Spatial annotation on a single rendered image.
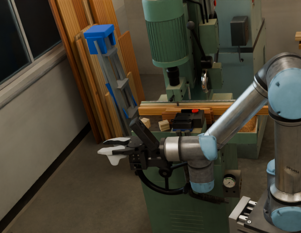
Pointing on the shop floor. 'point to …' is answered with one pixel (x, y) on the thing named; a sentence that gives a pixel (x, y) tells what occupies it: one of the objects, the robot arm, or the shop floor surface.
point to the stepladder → (108, 32)
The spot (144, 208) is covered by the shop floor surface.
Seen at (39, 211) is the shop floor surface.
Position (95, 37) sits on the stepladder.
